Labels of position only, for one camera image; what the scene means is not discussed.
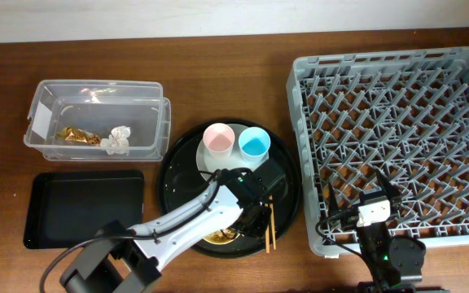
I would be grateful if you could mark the light grey plate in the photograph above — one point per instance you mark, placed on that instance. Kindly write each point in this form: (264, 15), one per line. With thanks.
(205, 162)

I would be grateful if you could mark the clear plastic waste bin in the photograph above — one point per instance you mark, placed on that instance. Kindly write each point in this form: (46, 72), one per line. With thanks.
(98, 106)

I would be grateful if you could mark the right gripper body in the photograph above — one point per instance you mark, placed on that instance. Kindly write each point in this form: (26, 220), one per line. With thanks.
(365, 197)

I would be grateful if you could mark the white napkin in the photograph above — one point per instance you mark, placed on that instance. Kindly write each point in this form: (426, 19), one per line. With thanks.
(117, 142)

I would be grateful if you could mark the yellow bowl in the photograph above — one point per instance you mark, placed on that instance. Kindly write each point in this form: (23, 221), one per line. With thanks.
(219, 243)

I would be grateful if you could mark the round black serving tray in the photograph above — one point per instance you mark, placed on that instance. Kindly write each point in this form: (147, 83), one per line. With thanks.
(179, 181)

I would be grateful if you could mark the right wooden chopstick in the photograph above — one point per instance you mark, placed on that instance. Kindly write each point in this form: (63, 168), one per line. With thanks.
(272, 223)

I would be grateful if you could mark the food scraps with rice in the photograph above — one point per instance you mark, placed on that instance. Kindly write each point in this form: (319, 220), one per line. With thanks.
(222, 235)

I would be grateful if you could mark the blue cup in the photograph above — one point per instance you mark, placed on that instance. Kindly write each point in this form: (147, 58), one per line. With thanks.
(254, 144)

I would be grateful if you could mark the grey dishwasher rack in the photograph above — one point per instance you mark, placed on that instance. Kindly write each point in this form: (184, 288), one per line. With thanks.
(405, 113)

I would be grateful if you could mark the wooden chopstick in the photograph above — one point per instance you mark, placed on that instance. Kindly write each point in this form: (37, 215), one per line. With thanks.
(267, 239)
(272, 223)

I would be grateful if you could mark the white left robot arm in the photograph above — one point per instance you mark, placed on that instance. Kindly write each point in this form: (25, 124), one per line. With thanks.
(132, 260)

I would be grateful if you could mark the pink cup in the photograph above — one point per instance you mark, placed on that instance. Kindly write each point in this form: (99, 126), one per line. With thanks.
(219, 140)

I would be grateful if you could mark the brown snack wrapper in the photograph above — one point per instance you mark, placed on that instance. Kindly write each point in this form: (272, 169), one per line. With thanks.
(71, 134)

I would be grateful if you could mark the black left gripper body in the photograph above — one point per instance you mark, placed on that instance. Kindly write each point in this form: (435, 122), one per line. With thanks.
(255, 220)

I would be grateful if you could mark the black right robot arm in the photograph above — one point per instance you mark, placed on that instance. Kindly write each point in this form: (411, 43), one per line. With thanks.
(395, 262)

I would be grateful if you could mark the left wooden chopstick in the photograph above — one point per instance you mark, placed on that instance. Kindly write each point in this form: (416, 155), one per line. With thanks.
(267, 239)

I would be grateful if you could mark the black rectangular tray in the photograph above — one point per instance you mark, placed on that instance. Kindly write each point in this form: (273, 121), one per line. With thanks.
(68, 208)

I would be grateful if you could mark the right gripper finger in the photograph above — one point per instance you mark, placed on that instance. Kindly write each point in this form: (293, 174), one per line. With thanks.
(391, 191)
(333, 205)

